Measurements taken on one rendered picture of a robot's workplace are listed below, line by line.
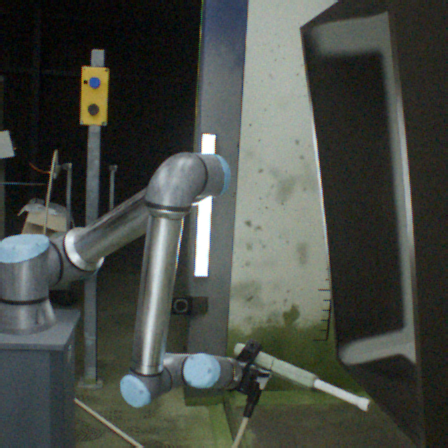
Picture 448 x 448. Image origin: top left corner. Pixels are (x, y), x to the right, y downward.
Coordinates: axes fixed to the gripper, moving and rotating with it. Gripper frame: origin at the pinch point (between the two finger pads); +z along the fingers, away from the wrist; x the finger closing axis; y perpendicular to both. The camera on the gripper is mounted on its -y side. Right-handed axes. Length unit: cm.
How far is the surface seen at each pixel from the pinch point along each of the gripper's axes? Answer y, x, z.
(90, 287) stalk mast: 1, -110, 12
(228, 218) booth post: -51, -55, 26
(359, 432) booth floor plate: 19, 14, 75
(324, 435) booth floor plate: 24, 4, 63
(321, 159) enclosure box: -73, -3, -3
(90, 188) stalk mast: -44, -113, -6
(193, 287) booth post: -17, -62, 28
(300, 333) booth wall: -13, -25, 70
